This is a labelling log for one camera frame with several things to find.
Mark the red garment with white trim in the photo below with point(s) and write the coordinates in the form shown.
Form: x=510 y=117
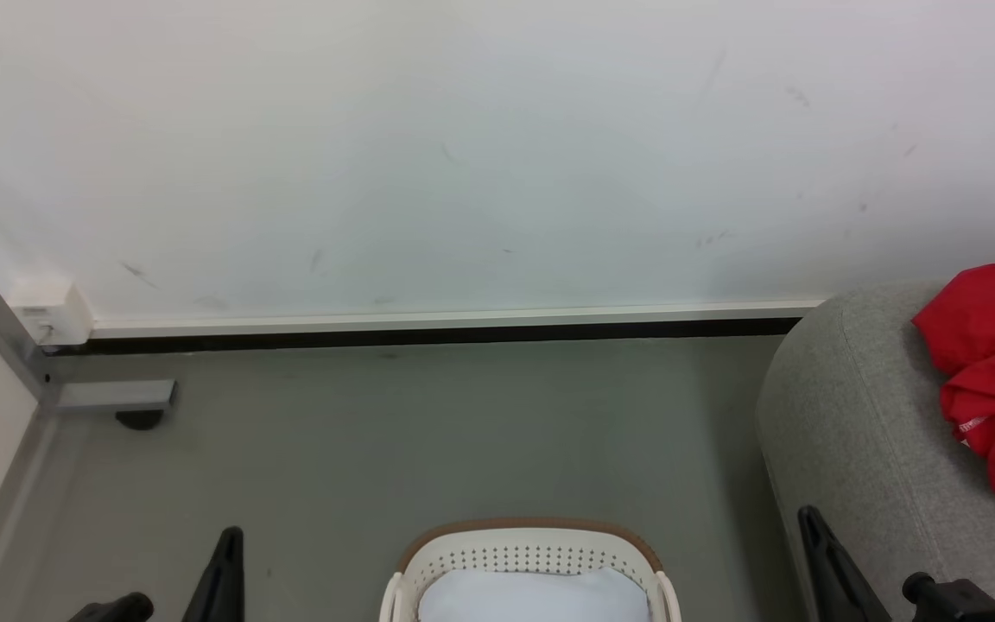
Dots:
x=994 y=363

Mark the white cloth in basket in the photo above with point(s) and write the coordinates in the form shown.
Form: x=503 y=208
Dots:
x=532 y=596

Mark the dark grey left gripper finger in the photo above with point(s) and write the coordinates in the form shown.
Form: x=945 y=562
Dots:
x=219 y=579

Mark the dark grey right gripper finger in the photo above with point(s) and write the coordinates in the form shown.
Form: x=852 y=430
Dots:
x=834 y=570

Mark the white laundry basket brown rim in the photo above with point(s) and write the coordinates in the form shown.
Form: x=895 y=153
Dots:
x=532 y=544

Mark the white and black wall baseboard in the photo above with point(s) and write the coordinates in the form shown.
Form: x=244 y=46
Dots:
x=428 y=330

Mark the grey upholstered sofa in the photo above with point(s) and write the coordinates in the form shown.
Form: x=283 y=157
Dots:
x=860 y=449

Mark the white corner block on wall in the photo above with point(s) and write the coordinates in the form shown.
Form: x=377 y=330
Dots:
x=53 y=311

